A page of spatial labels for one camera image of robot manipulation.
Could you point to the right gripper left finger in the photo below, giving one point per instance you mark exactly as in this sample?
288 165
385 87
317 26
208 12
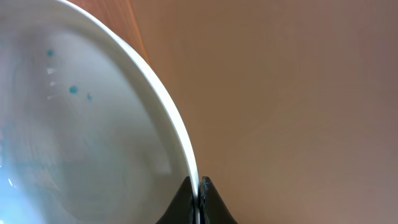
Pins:
181 209

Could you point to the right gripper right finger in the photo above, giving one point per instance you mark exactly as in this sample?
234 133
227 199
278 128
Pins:
212 208

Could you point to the white plate blue stain front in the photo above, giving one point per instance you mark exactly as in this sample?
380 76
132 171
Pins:
89 134

